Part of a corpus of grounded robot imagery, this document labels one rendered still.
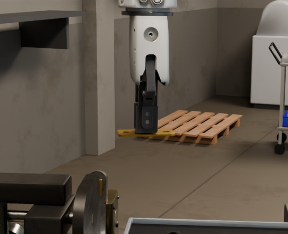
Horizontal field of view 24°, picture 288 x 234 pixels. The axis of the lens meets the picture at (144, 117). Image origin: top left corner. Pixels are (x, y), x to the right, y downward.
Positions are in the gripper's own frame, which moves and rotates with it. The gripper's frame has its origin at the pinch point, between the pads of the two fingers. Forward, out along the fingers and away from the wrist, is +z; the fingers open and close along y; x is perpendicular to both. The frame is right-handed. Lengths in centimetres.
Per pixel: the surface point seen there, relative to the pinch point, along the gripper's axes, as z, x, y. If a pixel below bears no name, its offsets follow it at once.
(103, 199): 19.2, 5.0, 21.6
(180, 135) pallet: 105, -88, 486
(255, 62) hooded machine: 55, -199, 642
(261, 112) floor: 109, -203, 622
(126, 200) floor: 118, -27, 334
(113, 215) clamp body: 22.8, 3.0, 23.1
